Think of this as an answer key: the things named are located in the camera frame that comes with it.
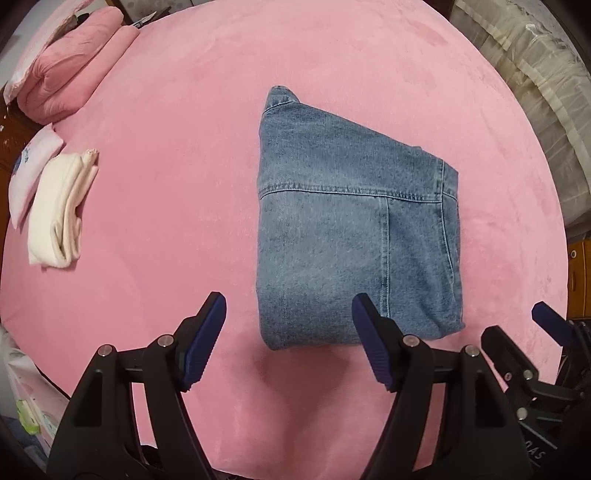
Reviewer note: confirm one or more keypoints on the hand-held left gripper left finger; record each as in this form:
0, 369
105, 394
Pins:
203, 342

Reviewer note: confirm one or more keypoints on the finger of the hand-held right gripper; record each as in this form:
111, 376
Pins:
547, 318
505, 353

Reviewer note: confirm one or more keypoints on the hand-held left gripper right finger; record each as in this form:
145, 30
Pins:
372, 342

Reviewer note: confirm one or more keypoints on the blue denim jacket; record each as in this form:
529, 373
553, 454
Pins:
323, 230

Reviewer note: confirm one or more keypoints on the clear plastic bag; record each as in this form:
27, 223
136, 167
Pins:
27, 383

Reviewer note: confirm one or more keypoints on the green packet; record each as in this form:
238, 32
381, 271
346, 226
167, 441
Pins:
28, 415

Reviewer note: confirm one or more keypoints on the folded cream white cloth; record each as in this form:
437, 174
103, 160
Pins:
51, 217

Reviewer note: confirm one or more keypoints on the pink bed sheet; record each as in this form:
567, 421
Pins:
161, 115

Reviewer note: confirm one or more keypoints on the folded light pink garment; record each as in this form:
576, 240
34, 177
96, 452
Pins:
32, 161

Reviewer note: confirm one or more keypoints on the brown wooden bedside furniture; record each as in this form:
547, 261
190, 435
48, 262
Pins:
11, 138

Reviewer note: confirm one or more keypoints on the folded pink quilt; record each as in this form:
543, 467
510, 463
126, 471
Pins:
69, 64

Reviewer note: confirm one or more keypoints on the light patterned pillow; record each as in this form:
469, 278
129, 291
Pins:
18, 78

